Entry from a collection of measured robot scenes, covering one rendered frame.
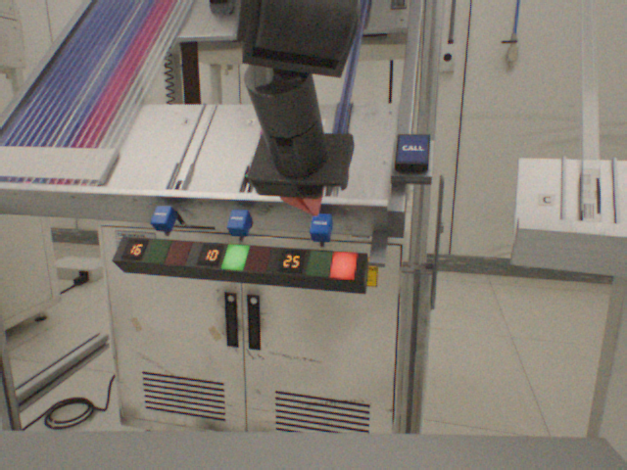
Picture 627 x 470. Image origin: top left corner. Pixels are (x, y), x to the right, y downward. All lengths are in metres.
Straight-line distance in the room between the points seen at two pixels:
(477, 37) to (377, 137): 1.92
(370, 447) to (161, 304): 0.82
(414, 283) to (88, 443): 0.41
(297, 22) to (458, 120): 2.20
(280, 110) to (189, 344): 0.82
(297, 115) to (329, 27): 0.08
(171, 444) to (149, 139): 0.51
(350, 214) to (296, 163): 0.16
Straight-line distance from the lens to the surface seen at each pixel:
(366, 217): 0.58
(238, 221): 0.59
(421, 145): 0.58
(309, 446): 0.36
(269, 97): 0.38
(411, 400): 0.70
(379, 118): 0.69
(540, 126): 2.58
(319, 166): 0.45
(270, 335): 1.03
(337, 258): 0.56
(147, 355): 1.20
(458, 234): 2.60
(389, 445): 0.37
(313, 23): 0.35
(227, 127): 0.73
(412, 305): 0.63
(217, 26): 0.95
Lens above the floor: 0.83
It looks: 15 degrees down
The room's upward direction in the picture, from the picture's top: straight up
